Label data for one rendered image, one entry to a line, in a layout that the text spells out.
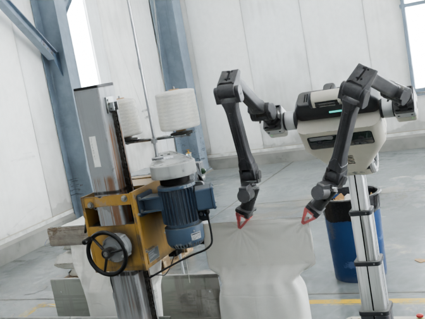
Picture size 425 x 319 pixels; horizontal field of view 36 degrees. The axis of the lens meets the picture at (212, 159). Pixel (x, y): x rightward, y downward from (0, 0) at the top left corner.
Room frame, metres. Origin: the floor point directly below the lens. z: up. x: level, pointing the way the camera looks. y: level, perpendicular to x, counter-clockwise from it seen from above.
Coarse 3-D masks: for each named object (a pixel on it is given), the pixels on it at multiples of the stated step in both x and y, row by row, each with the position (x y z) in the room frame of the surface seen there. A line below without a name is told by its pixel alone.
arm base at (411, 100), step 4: (412, 88) 2.80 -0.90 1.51; (412, 92) 2.79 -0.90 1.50; (412, 96) 2.77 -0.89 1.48; (412, 100) 2.76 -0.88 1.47; (408, 104) 2.76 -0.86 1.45; (412, 104) 2.76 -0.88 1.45; (396, 108) 2.79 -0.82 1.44; (400, 108) 2.78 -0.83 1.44; (404, 108) 2.77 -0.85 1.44; (408, 108) 2.77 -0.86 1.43; (412, 108) 2.76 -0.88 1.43; (396, 112) 2.78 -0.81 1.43; (400, 112) 2.77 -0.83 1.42; (404, 112) 2.77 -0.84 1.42; (408, 112) 2.77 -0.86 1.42
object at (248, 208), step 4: (252, 200) 2.71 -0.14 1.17; (240, 204) 2.74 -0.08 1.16; (244, 204) 2.71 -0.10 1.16; (248, 204) 2.71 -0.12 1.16; (252, 204) 2.71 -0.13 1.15; (236, 208) 2.71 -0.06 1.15; (240, 208) 2.72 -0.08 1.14; (244, 208) 2.71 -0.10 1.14; (248, 208) 2.71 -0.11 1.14; (252, 208) 2.73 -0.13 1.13; (256, 208) 2.77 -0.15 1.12; (244, 212) 2.69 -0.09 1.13; (248, 212) 2.70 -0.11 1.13
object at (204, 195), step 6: (198, 186) 2.53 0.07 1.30; (204, 186) 2.50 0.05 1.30; (210, 186) 2.47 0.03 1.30; (198, 192) 2.46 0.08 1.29; (204, 192) 2.46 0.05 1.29; (210, 192) 2.46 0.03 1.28; (198, 198) 2.46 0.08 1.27; (204, 198) 2.46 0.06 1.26; (210, 198) 2.46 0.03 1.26; (198, 204) 2.46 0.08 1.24; (204, 204) 2.46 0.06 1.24; (210, 204) 2.46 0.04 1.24; (198, 210) 2.47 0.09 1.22; (204, 210) 2.51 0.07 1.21
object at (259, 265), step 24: (216, 240) 2.81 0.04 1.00; (240, 240) 2.76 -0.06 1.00; (264, 240) 2.71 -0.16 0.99; (288, 240) 2.67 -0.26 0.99; (312, 240) 2.63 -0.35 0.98; (216, 264) 2.82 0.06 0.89; (240, 264) 2.77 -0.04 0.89; (264, 264) 2.72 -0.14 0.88; (288, 264) 2.67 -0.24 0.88; (312, 264) 2.63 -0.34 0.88; (240, 288) 2.72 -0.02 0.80; (264, 288) 2.67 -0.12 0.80; (288, 288) 2.64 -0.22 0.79; (240, 312) 2.72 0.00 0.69; (264, 312) 2.66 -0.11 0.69; (288, 312) 2.62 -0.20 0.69
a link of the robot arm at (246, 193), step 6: (258, 174) 2.69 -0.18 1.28; (240, 180) 2.73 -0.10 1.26; (258, 180) 2.70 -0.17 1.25; (240, 186) 2.66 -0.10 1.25; (246, 186) 2.64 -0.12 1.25; (240, 192) 2.64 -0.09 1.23; (246, 192) 2.63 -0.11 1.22; (252, 192) 2.66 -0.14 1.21; (240, 198) 2.64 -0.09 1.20; (246, 198) 2.63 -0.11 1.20; (252, 198) 2.67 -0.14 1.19
